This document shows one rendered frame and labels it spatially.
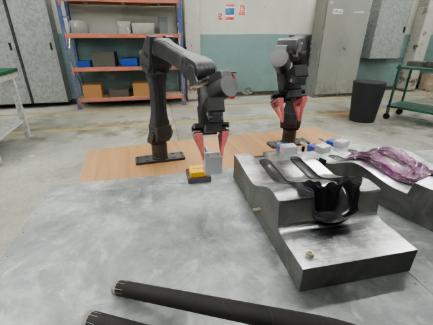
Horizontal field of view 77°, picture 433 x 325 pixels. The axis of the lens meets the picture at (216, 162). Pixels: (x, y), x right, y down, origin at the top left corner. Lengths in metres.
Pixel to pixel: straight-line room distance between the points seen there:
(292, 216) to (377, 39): 7.08
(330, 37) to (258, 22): 1.53
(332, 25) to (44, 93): 5.84
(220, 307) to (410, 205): 0.62
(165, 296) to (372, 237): 0.45
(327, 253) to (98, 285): 0.47
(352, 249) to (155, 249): 0.44
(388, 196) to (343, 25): 6.01
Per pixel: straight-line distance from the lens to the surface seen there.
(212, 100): 0.70
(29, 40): 6.19
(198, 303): 0.50
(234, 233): 0.73
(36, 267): 0.75
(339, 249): 0.64
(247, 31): 6.42
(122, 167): 1.12
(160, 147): 1.10
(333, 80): 6.85
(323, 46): 6.59
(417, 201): 0.90
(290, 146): 0.97
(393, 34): 7.86
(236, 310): 0.47
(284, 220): 0.65
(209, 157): 0.76
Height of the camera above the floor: 1.26
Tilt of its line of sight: 25 degrees down
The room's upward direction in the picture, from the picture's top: straight up
